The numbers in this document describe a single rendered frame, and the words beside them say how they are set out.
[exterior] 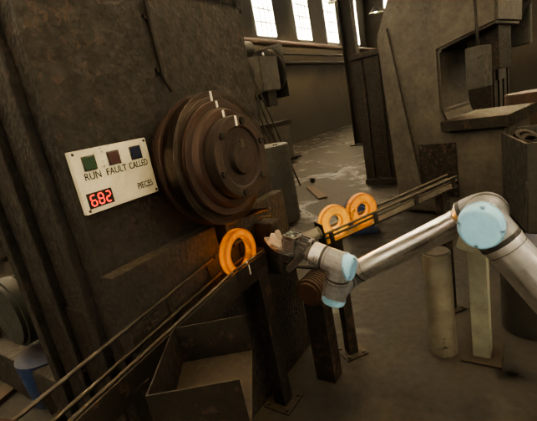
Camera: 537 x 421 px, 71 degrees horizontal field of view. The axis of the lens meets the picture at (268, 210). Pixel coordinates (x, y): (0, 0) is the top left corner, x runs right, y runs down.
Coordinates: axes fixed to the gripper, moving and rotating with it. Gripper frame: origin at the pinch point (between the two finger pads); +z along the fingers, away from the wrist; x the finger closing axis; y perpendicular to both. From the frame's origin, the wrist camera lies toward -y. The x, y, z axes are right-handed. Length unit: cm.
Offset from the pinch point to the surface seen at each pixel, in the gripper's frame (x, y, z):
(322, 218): -31.1, 1.9, -9.8
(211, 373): 57, -9, -20
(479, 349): -50, -46, -86
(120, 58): 33, 65, 39
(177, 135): 32, 45, 16
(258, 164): 3.6, 32.0, 4.3
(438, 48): -255, 77, 0
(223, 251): 21.0, 2.2, 5.6
